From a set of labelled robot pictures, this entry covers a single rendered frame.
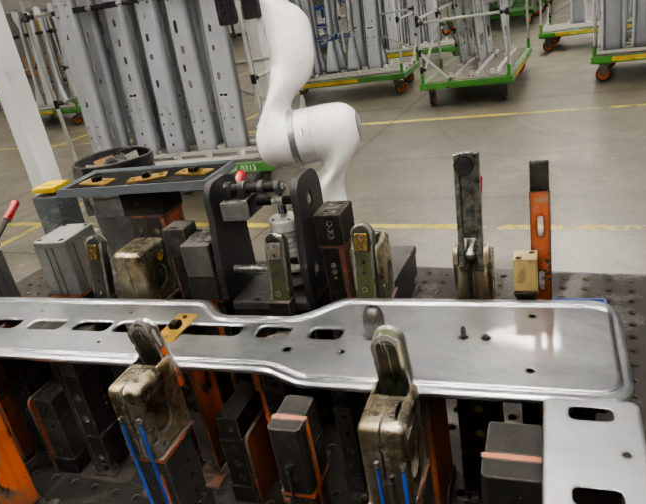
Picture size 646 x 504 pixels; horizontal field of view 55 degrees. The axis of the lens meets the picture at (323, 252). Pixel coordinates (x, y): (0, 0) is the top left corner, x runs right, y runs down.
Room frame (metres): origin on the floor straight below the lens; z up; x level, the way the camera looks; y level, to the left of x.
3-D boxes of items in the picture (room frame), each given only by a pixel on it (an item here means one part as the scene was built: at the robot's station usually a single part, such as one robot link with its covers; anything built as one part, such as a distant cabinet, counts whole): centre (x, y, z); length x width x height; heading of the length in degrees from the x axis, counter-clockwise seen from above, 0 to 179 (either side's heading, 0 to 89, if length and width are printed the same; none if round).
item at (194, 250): (1.10, 0.22, 0.89); 0.13 x 0.11 x 0.38; 158
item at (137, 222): (1.30, 0.35, 0.92); 0.10 x 0.08 x 0.45; 68
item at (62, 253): (1.18, 0.50, 0.90); 0.13 x 0.10 x 0.41; 158
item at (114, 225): (3.81, 1.17, 0.36); 0.54 x 0.50 x 0.73; 152
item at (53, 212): (1.40, 0.59, 0.92); 0.08 x 0.08 x 0.44; 68
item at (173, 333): (0.90, 0.26, 1.01); 0.08 x 0.04 x 0.01; 157
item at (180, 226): (1.14, 0.27, 0.90); 0.05 x 0.05 x 0.40; 68
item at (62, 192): (1.30, 0.35, 1.16); 0.37 x 0.14 x 0.02; 68
